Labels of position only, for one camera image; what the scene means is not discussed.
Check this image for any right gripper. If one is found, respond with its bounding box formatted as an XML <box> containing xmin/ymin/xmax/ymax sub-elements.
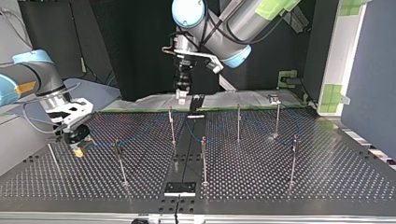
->
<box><xmin>63</xmin><ymin>123</ymin><xmax>92</xmax><ymax>159</ymax></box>

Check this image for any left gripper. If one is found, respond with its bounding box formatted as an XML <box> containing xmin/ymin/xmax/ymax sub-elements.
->
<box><xmin>172</xmin><ymin>57</ymin><xmax>198</xmax><ymax>106</ymax></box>

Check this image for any blue cable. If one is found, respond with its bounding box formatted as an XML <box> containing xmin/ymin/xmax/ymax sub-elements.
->
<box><xmin>74</xmin><ymin>106</ymin><xmax>304</xmax><ymax>157</ymax></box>

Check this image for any connector holder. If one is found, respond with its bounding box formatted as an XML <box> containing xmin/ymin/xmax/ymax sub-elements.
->
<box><xmin>186</xmin><ymin>93</ymin><xmax>206</xmax><ymax>119</ymax></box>

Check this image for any grey board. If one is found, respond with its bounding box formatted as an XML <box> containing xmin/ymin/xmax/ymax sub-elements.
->
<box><xmin>8</xmin><ymin>77</ymin><xmax>121</xmax><ymax>126</ymax></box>

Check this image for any black panel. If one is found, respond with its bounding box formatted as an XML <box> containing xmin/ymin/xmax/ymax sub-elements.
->
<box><xmin>89</xmin><ymin>0</ymin><xmax>314</xmax><ymax>102</ymax></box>

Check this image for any metal post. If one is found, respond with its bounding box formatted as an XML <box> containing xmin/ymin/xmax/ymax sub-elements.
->
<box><xmin>200</xmin><ymin>135</ymin><xmax>209</xmax><ymax>187</ymax></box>
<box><xmin>235</xmin><ymin>104</ymin><xmax>243</xmax><ymax>144</ymax></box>
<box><xmin>288</xmin><ymin>134</ymin><xmax>301</xmax><ymax>191</ymax></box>
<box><xmin>268</xmin><ymin>93</ymin><xmax>282</xmax><ymax>139</ymax></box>
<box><xmin>113</xmin><ymin>139</ymin><xmax>129</xmax><ymax>187</ymax></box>
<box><xmin>168</xmin><ymin>105</ymin><xmax>177</xmax><ymax>147</ymax></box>
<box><xmin>47</xmin><ymin>143</ymin><xmax>62</xmax><ymax>175</ymax></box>

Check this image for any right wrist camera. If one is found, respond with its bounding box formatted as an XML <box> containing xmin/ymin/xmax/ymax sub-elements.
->
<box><xmin>49</xmin><ymin>97</ymin><xmax>95</xmax><ymax>133</ymax></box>

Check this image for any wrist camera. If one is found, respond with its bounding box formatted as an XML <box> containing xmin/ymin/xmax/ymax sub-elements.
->
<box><xmin>49</xmin><ymin>97</ymin><xmax>95</xmax><ymax>133</ymax></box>
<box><xmin>161</xmin><ymin>46</ymin><xmax>225</xmax><ymax>75</ymax></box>

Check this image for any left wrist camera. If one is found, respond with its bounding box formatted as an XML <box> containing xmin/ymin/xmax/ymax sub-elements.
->
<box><xmin>161</xmin><ymin>46</ymin><xmax>225</xmax><ymax>75</ymax></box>

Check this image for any black cable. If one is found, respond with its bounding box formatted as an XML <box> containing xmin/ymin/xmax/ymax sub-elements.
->
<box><xmin>199</xmin><ymin>11</ymin><xmax>283</xmax><ymax>46</ymax></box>

